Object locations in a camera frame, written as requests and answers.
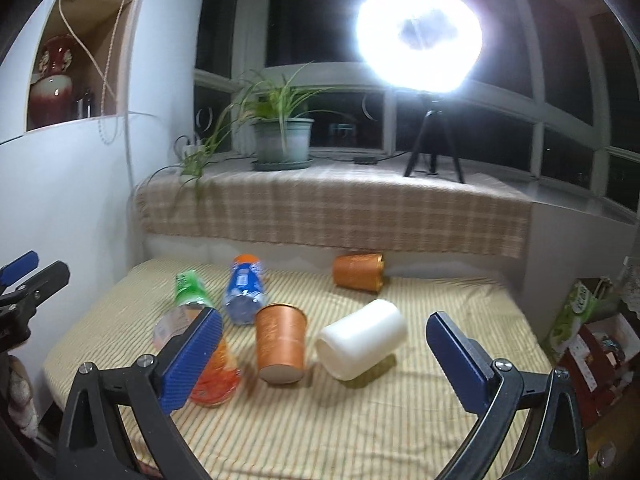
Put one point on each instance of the white plastic cup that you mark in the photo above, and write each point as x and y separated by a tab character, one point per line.
362	337

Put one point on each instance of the green tissue pack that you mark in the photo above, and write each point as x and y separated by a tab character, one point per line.
572	317

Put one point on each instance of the blue label plastic bottle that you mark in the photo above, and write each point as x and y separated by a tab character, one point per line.
244	287

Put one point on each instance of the copper metal cup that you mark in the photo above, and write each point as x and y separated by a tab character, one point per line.
357	271
280	342

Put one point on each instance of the potted spider plant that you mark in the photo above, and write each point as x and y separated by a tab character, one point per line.
282	137

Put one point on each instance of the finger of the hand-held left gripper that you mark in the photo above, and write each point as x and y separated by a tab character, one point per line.
46	281
19	266

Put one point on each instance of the yellow striped mat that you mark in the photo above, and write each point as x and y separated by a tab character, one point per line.
350	425

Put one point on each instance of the small dark bottle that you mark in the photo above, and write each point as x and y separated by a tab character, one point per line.
86	103

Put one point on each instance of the black tripod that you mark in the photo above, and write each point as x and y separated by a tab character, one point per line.
432	130

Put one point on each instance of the green label plastic bottle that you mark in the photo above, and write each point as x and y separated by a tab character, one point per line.
191	291

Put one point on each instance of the open cardboard box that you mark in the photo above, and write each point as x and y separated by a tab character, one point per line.
607	360

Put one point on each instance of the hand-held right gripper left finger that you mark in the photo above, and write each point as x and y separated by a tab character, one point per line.
192	360

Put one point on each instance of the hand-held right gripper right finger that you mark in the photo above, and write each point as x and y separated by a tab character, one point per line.
457	357

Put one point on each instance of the beige plaid cloth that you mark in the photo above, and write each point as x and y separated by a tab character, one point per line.
325	210

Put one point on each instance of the orange drink plastic bottle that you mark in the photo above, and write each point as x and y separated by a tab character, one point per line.
219	379

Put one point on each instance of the wooden wall niche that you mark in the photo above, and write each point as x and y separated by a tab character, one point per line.
110	35

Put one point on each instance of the black power strip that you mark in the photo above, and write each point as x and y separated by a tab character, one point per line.
364	160

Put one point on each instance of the green pot saucer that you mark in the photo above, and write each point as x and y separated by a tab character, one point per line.
282	165

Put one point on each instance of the white charger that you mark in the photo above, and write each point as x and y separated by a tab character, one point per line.
192	149

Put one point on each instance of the red ceramic vase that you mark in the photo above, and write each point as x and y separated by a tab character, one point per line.
50	90

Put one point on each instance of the white window frame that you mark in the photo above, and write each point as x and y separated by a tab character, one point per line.
500	95

